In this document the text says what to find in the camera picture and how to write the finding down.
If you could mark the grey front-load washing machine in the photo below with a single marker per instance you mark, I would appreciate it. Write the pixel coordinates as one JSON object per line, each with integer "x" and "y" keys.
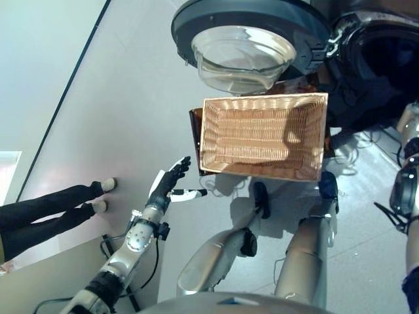
{"x": 376, "y": 49}

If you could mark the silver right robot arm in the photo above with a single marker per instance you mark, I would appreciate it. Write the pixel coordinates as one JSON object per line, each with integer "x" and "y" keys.
{"x": 407, "y": 196}

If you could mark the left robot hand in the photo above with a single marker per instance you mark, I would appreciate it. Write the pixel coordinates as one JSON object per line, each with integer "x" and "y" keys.
{"x": 163, "y": 189}

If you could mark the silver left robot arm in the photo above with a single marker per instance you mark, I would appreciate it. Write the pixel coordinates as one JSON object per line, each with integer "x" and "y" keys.
{"x": 131, "y": 248}

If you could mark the round glass washer door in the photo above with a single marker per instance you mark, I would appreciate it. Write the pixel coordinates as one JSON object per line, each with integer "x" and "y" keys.
{"x": 245, "y": 42}

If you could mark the grey robot torso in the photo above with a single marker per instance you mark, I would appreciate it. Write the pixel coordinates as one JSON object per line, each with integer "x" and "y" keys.
{"x": 235, "y": 302}

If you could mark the charcoal garment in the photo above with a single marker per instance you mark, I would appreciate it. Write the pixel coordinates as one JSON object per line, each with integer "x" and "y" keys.
{"x": 353, "y": 101}

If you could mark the silver left robot leg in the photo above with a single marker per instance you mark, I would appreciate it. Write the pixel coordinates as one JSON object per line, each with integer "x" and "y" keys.
{"x": 212, "y": 255}

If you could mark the rectangular wicker laundry basket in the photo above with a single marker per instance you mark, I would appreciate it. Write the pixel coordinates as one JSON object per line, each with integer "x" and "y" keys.
{"x": 262, "y": 137}

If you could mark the person leg black trousers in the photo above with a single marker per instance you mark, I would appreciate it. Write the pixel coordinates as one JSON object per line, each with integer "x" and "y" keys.
{"x": 49, "y": 202}
{"x": 39, "y": 232}

